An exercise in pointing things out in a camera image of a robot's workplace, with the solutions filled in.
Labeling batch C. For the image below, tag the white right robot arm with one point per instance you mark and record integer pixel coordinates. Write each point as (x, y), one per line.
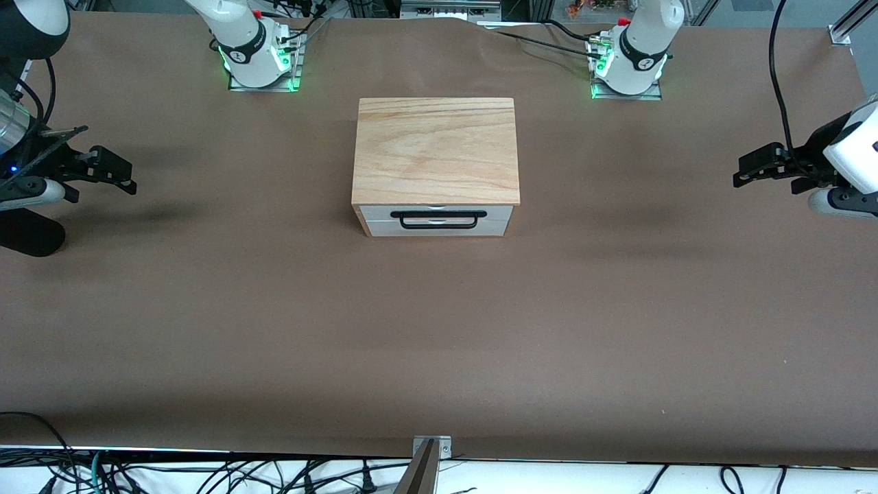
(240, 34)

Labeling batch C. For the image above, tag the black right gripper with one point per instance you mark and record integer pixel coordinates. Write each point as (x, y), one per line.
(42, 162)

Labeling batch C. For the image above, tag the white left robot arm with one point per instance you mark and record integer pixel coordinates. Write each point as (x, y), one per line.
(638, 48)

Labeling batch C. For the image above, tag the grey metal mount bar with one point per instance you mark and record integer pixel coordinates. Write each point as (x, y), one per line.
(420, 477)

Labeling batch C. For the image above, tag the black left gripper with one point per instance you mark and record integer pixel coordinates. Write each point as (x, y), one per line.
(813, 149)

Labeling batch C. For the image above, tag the aluminium frame rail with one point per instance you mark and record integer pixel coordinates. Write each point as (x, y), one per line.
(449, 10)

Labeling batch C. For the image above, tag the black cylinder object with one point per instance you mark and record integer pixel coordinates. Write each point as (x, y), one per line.
(27, 237)

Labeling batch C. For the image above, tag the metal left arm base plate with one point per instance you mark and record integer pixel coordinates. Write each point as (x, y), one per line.
(655, 92)

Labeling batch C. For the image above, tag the aluminium profile corner post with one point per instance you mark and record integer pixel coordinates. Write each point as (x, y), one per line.
(847, 27)

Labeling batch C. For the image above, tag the brown paper table cover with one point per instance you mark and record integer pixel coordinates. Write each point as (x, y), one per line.
(439, 343)

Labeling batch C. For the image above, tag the small metal bracket plate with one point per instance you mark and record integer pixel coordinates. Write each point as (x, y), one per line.
(444, 447)

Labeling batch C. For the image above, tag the wooden drawer cabinet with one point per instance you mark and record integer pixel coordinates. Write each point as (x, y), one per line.
(435, 151)

